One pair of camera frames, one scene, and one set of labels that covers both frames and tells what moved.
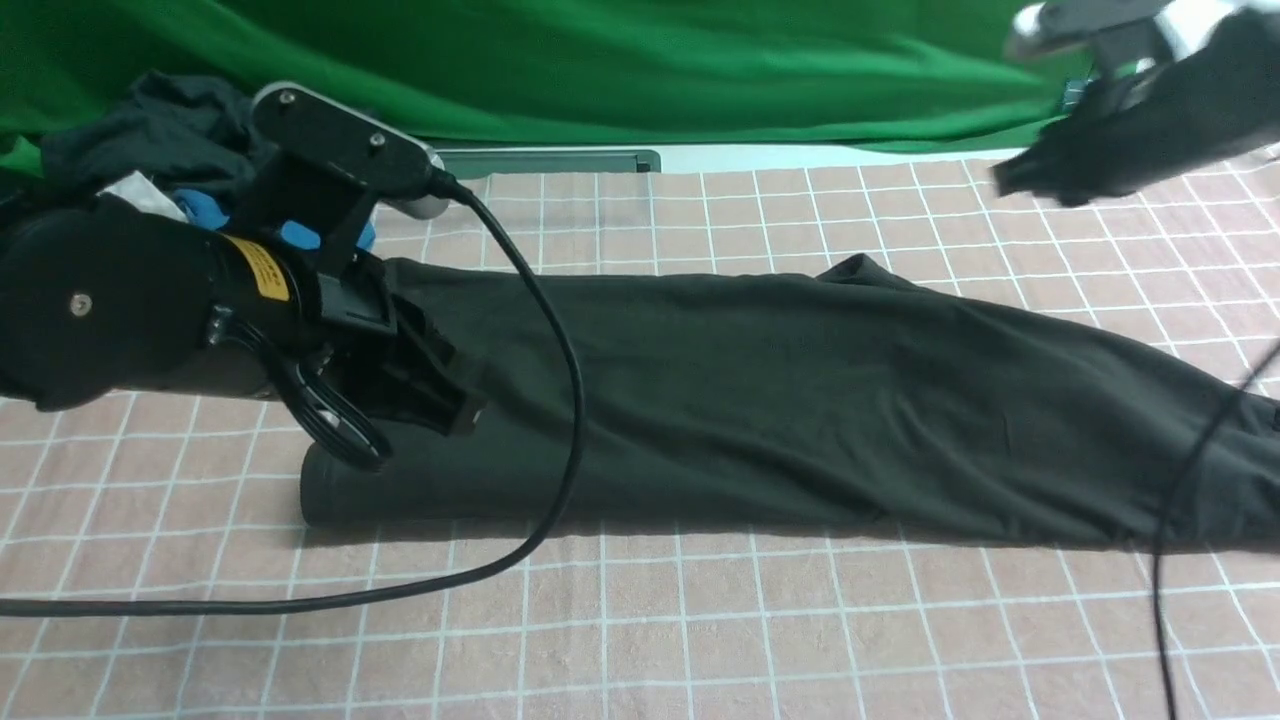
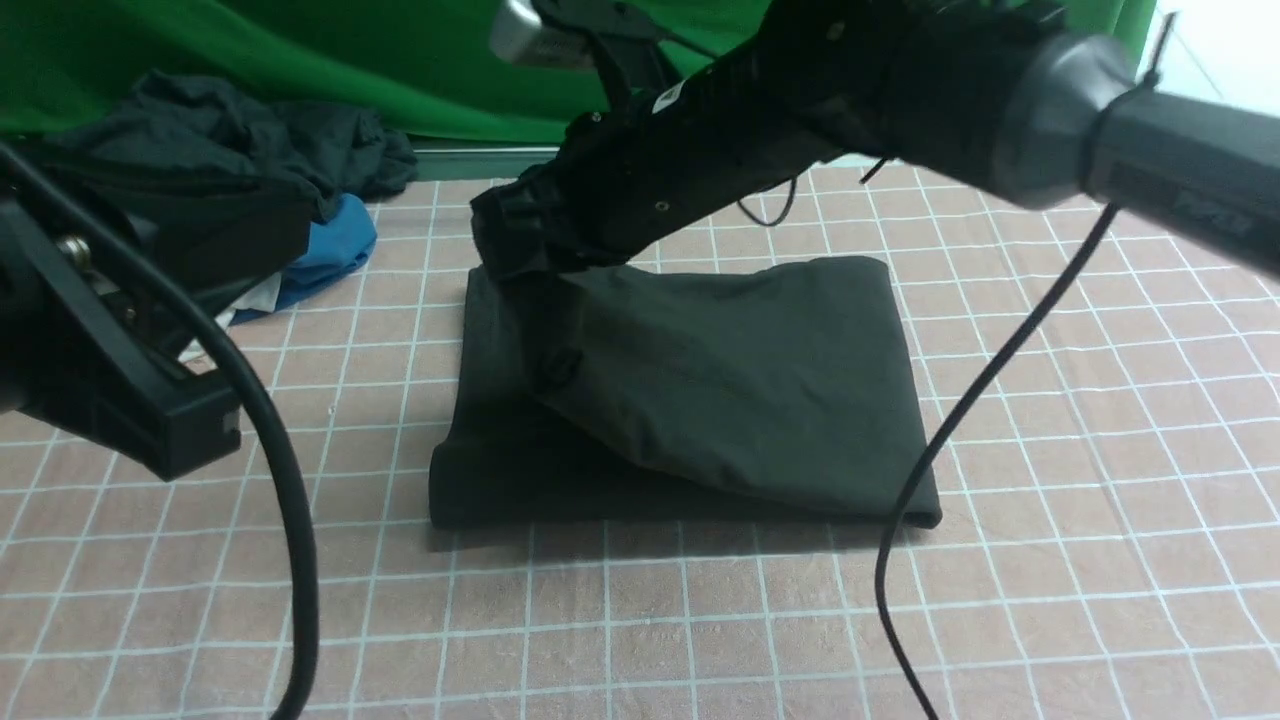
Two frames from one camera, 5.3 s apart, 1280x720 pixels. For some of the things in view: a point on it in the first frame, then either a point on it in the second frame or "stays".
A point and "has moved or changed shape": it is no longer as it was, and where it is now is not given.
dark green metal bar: (467, 163) stays
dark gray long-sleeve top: (860, 403) has moved or changed shape
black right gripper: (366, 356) -> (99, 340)
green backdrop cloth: (643, 74) stays
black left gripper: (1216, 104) -> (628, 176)
